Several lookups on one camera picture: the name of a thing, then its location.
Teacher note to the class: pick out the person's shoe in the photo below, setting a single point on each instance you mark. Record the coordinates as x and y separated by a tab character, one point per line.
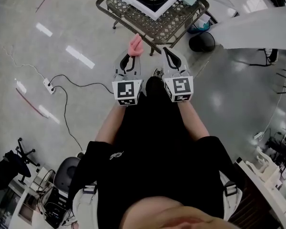
158	73

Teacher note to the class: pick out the white portable gas stove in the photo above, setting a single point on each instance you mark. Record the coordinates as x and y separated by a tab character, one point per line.
155	12

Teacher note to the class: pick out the black round bin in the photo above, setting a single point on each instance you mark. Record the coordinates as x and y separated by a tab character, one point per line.
201	42

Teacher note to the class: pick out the person's left forearm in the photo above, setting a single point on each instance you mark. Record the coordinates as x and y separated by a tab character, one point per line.
109	125

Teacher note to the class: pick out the person's face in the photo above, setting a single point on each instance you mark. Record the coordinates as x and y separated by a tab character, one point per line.
171	216

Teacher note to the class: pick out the grey office chair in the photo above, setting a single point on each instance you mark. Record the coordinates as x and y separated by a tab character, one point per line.
66	170

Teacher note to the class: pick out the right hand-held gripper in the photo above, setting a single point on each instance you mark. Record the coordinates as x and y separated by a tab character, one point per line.
181	85

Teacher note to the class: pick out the pink knitted cloth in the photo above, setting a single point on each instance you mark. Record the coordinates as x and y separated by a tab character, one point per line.
135	45

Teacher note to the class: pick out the white equipment shelf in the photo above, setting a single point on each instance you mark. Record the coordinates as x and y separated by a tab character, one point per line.
52	209

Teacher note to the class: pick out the person's right forearm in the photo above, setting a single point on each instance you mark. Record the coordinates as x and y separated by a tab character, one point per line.
193	123

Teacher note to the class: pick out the white power strip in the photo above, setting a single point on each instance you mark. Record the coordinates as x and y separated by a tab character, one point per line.
49	86

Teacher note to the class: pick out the thin red stick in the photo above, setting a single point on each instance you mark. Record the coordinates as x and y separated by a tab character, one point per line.
31	104

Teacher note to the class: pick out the blue bag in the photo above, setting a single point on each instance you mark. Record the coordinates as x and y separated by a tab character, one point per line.
201	26

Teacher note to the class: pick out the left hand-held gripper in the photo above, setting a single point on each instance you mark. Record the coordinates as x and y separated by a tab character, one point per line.
127	89

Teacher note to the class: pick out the white desk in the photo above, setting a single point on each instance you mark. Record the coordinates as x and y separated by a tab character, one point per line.
259	192

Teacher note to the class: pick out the metal lattice table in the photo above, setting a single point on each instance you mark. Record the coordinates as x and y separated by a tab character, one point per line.
143	25

